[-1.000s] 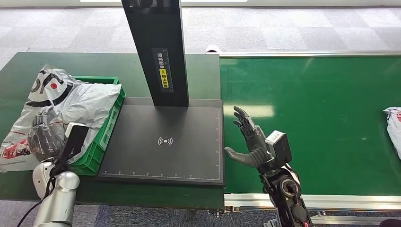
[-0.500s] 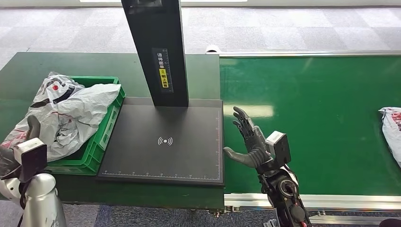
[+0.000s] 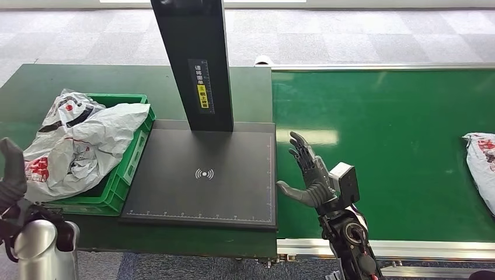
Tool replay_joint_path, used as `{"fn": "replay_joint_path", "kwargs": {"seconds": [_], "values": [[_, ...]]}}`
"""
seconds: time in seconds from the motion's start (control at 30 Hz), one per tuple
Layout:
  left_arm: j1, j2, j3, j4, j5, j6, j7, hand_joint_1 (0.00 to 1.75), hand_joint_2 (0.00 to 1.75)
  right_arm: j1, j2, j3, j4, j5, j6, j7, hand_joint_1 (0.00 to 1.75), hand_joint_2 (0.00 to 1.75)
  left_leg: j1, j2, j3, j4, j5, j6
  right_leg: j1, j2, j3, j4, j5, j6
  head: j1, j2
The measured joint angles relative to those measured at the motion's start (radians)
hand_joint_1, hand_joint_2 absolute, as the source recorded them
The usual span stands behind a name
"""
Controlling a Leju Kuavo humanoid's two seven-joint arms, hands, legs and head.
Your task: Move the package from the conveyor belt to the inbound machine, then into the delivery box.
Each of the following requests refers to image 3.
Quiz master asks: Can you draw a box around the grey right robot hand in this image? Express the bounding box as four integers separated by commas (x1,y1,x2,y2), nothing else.
276,131,337,209

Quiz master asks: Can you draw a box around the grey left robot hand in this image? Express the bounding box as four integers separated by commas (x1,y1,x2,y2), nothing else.
0,138,28,212

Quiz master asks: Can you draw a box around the grey plastic mailer package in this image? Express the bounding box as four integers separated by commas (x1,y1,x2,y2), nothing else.
462,132,495,217
23,89,151,204

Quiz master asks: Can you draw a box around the green conveyor belt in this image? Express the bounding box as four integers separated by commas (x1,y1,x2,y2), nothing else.
271,71,495,243

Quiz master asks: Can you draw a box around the black inbound scanner machine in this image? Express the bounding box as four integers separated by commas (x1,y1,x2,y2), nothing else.
120,0,278,232

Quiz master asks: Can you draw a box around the green plastic crate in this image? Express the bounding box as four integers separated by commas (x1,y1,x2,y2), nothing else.
39,93,156,217

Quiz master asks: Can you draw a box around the black yellow label sticker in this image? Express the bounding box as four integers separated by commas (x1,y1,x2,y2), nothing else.
188,58,216,115

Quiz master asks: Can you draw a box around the dark green table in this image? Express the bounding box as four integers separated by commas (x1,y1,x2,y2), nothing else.
0,64,278,259

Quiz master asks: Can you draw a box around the black round object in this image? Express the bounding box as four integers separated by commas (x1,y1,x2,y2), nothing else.
468,269,495,280

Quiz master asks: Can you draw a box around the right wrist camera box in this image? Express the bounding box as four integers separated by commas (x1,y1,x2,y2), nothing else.
329,162,360,205

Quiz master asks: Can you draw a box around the aluminium conveyor frame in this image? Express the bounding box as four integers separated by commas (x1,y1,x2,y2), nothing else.
254,64,495,277

